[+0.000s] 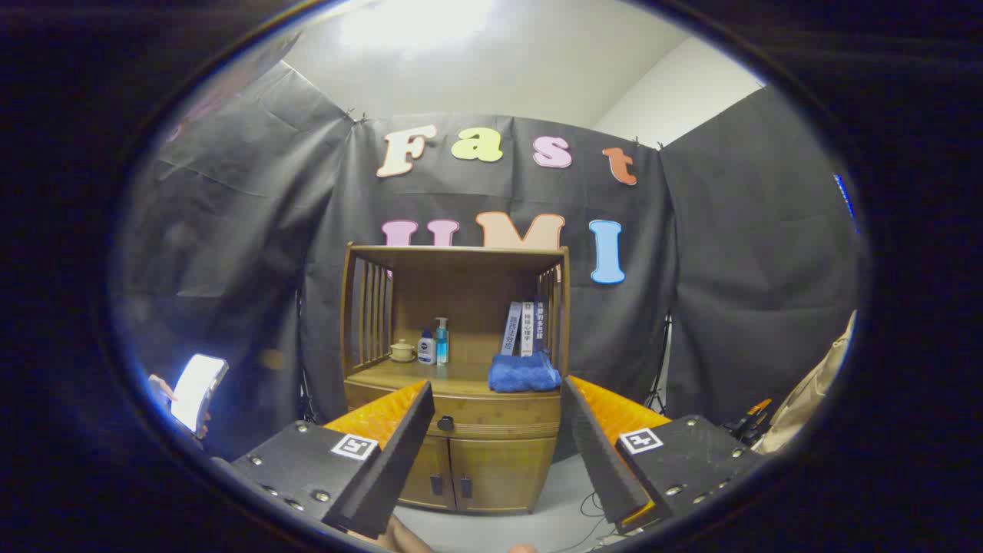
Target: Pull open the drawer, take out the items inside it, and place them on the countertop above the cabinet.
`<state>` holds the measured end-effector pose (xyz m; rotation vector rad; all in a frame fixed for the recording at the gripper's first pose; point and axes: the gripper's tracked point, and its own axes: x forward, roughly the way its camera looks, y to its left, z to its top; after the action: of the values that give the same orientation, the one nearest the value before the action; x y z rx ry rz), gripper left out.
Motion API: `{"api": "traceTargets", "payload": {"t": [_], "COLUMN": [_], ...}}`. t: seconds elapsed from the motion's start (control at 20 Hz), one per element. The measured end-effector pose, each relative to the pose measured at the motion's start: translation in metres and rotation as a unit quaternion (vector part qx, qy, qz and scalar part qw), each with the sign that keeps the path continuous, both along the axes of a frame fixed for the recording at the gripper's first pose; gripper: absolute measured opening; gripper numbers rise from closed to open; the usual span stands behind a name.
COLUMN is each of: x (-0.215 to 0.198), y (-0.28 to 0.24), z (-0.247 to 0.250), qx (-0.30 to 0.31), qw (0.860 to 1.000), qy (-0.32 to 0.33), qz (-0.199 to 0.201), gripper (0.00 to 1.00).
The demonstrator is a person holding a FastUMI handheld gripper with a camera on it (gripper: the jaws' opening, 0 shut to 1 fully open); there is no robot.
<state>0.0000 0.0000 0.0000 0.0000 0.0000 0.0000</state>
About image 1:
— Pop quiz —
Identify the grey book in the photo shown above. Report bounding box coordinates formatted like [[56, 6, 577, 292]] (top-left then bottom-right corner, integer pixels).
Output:
[[501, 301, 523, 356]]

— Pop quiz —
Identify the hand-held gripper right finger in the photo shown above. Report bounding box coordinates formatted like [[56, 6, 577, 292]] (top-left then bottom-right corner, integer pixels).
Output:
[[564, 375, 765, 535]]

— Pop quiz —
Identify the smartphone with lit screen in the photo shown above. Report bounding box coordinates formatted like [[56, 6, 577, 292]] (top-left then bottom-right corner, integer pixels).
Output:
[[170, 353, 230, 435]]

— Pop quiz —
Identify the blue towel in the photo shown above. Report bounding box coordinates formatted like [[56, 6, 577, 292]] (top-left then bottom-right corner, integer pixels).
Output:
[[488, 352, 562, 394]]

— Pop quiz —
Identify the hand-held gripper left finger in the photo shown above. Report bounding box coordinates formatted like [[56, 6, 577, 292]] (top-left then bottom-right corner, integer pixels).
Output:
[[230, 380, 435, 540]]

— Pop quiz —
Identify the wooden drawer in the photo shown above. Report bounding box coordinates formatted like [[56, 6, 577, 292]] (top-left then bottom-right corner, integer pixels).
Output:
[[344, 380, 565, 441]]

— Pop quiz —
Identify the black backdrop cloth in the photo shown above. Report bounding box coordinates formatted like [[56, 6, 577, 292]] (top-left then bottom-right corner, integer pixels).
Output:
[[115, 61, 865, 462]]

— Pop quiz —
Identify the thin black cable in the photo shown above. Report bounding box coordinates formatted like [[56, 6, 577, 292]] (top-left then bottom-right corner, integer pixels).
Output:
[[564, 492, 615, 551]]

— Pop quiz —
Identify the wooden countertop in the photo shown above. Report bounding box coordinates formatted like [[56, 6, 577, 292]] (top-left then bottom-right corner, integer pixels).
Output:
[[346, 357, 565, 396]]

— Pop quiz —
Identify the black light stand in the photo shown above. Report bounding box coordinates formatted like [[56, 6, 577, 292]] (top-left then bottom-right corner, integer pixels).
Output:
[[644, 311, 673, 414]]

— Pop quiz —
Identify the orange and black tool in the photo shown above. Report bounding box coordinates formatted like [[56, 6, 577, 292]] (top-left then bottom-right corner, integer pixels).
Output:
[[724, 398, 773, 448]]

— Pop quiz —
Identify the beige clothing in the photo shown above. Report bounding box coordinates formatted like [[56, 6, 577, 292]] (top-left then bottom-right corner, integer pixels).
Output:
[[756, 311, 857, 454]]

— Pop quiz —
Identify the wooden cabinet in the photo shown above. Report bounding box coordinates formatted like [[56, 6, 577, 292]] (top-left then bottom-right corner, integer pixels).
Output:
[[340, 243, 571, 514]]

